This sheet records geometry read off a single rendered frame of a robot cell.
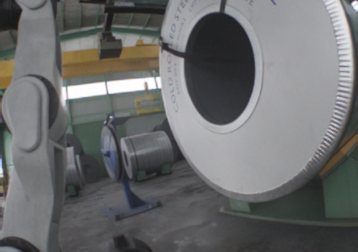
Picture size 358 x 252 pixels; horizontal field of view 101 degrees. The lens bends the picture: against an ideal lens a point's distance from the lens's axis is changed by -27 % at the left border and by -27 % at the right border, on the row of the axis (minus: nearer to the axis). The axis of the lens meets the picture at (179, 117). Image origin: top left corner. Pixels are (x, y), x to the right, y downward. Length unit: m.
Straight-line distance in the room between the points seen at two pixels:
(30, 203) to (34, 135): 0.14
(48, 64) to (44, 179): 0.25
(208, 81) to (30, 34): 0.95
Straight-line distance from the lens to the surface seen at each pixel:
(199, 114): 1.02
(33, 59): 0.53
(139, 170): 5.65
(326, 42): 0.59
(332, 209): 0.91
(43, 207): 0.45
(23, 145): 0.41
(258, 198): 0.84
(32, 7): 0.60
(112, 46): 1.87
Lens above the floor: 0.45
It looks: 10 degrees up
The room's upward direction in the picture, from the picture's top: 15 degrees counter-clockwise
